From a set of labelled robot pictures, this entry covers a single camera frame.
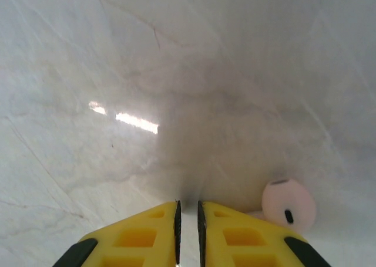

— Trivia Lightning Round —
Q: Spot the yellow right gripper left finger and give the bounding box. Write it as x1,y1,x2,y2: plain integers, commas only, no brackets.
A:
52,200,182,267

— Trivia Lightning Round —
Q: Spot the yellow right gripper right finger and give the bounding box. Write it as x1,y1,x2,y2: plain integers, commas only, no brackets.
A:
197,201,323,267

